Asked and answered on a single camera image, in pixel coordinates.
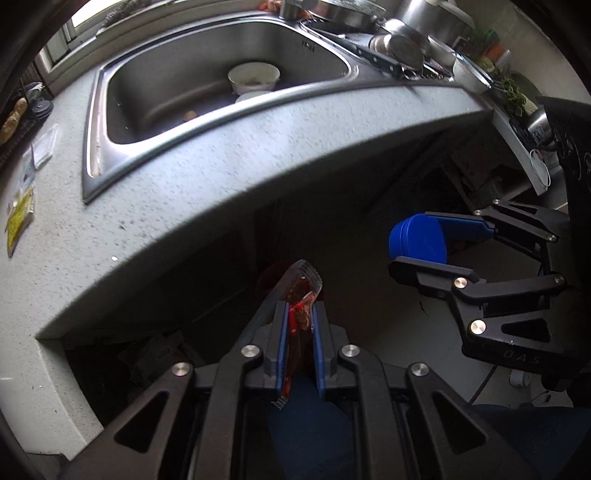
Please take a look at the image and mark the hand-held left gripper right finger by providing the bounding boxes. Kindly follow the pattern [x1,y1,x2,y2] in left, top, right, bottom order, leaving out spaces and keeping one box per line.
[310,302,541,480]

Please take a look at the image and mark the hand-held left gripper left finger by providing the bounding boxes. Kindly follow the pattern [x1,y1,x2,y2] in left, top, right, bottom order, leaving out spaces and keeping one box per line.
[60,300,289,480]

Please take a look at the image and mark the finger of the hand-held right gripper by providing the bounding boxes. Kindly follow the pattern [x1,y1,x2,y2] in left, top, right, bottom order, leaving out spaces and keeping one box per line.
[389,256,568,335]
[424,199,560,259]

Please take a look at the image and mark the blue lid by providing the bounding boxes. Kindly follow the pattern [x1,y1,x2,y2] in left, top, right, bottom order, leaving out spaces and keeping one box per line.
[389,213,448,266]

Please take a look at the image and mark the red sauce packet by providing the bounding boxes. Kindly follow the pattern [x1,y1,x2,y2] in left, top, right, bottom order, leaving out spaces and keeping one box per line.
[272,259,324,411]

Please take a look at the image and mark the yellow packet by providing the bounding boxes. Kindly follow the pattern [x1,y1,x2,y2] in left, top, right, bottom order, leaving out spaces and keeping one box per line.
[6,185,37,258]

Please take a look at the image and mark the person's blue jeans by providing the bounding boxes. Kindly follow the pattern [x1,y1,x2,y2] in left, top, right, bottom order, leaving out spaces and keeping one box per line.
[265,374,591,480]

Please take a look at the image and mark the white enamel cup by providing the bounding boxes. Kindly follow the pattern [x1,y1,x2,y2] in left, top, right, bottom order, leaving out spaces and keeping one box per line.
[529,148,552,189]

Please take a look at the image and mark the steel kettle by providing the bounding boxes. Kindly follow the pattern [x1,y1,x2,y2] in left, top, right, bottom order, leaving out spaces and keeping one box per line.
[522,106,555,148]

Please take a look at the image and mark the green vegetables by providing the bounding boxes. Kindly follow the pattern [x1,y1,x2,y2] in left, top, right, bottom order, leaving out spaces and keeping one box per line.
[489,69,539,116]

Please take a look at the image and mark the white mixing bowl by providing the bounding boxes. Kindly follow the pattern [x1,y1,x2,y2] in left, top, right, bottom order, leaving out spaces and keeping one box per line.
[451,53,494,95]

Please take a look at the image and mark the metal pan lid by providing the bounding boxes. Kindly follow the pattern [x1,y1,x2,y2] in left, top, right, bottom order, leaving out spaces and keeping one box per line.
[369,18,432,75]

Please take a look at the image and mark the large steel pot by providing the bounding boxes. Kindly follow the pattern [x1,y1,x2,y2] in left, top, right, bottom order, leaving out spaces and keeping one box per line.
[397,0,476,47]

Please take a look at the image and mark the steel basin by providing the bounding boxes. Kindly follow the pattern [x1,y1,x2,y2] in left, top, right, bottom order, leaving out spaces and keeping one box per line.
[314,0,386,28]

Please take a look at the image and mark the stainless steel sink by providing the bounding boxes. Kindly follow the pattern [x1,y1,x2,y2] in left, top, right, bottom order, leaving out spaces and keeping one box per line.
[82,16,365,204]

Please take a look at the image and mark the metal faucet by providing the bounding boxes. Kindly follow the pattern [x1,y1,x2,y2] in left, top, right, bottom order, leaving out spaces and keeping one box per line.
[279,0,319,20]

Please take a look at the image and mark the pill blister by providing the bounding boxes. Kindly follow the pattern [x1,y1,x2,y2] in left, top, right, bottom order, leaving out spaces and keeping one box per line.
[21,154,38,190]

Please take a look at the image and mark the clear plastic packet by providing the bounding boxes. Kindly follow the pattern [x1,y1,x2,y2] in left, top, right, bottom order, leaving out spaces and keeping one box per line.
[31,124,60,168]

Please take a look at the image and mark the black round stopper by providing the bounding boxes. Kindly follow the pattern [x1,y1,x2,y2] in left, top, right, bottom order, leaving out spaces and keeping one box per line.
[28,83,54,121]

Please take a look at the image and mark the ginger root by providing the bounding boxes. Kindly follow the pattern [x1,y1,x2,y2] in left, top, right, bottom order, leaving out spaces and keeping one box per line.
[0,98,27,144]

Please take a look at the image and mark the window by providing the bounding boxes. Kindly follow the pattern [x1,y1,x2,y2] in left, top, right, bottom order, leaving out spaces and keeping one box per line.
[37,0,116,79]

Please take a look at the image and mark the black cable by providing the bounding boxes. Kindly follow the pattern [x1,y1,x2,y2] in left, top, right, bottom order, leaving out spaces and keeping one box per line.
[468,364,497,407]

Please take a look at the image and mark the black handle knife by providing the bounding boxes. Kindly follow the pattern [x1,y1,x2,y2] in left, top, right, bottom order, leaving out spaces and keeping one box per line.
[318,28,402,77]

